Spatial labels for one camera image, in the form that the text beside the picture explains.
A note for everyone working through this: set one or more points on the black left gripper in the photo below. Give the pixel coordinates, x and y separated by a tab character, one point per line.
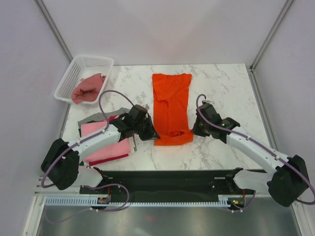
151	134

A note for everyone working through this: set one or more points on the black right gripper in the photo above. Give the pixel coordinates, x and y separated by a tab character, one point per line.
196	130

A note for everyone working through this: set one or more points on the orange t shirt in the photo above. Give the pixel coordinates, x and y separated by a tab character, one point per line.
171	96

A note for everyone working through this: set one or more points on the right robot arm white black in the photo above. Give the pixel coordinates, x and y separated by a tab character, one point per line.
284	178

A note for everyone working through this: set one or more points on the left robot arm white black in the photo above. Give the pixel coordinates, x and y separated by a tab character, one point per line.
61	164

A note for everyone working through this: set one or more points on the white folded t shirt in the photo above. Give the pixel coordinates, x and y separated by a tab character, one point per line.
133	145

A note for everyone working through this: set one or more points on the pink folded t shirt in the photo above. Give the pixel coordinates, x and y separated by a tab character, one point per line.
113	150

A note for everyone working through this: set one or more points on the grey folded t shirt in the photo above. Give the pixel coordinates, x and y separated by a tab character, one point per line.
98	116

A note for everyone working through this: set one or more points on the crimson folded t shirt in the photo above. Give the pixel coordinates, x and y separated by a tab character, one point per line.
107	160

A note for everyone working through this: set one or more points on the dusty pink shirt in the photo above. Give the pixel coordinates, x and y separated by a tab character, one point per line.
89	89

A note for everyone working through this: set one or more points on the white plastic basket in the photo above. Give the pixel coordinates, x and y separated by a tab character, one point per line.
82	67

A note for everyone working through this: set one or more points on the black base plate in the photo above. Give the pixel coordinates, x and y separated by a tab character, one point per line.
166	186

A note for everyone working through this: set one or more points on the right aluminium frame post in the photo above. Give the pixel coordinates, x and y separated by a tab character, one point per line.
271	33

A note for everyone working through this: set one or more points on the aluminium frame post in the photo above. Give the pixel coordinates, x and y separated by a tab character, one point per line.
271	33
54	29

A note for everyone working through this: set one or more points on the white slotted cable duct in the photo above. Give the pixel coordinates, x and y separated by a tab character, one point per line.
96	201

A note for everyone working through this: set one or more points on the aluminium front rail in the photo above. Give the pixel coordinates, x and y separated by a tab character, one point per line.
54	191

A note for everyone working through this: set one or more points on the left aluminium frame post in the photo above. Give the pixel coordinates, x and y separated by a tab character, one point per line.
54	29

